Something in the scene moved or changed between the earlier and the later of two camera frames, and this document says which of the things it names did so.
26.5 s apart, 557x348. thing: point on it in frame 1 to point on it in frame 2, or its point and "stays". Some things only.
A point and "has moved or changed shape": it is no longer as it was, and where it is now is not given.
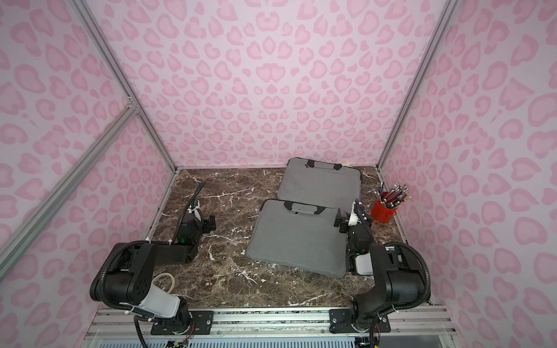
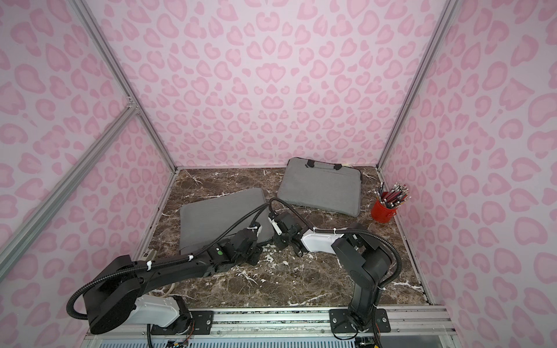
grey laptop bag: x=299 y=236 has moved or changed shape
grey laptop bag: x=321 y=184 stays
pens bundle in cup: x=394 y=197 stays
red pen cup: x=381 y=213 stays
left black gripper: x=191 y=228 to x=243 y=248
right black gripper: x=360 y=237 to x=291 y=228
